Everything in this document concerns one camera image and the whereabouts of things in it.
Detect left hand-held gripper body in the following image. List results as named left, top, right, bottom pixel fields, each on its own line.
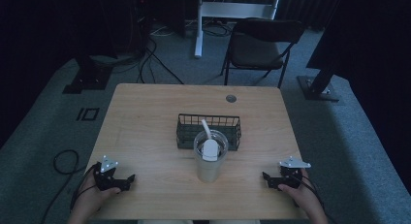
left=92, top=154, right=128, bottom=192

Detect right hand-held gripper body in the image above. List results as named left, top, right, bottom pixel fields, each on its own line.
left=278, top=155, right=312, bottom=190

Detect clear plastic cup with lid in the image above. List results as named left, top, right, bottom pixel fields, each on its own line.
left=193, top=129, right=230, bottom=184

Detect black wire basket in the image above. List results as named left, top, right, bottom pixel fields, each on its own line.
left=175, top=112, right=242, bottom=152

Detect white spoon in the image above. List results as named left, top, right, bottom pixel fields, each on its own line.
left=201, top=118, right=213, bottom=143

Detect person's right hand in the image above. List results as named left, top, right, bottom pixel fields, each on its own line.
left=277, top=176, right=325, bottom=216

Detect person's left hand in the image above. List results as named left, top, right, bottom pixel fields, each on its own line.
left=69, top=174, right=122, bottom=221

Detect black folding chair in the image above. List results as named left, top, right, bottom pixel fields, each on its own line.
left=220, top=17, right=306, bottom=90

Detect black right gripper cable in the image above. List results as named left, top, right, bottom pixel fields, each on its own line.
left=299, top=174, right=326, bottom=209

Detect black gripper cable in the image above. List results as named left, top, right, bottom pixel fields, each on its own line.
left=299, top=174, right=326, bottom=209
left=69, top=162, right=100, bottom=214

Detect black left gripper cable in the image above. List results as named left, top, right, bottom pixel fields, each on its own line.
left=69, top=162, right=100, bottom=214

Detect black looped floor cable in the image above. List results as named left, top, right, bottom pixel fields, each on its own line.
left=40, top=148, right=88, bottom=224

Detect black stand with base plate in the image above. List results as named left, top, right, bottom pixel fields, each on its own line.
left=61, top=52, right=114, bottom=95
left=297, top=0, right=347, bottom=103

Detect black floor cables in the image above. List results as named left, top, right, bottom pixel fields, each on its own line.
left=136, top=34, right=186, bottom=86

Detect white floor cable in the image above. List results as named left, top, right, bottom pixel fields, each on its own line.
left=149, top=23, right=177, bottom=38

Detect white metal desk frame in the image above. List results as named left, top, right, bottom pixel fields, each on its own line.
left=194, top=0, right=283, bottom=59

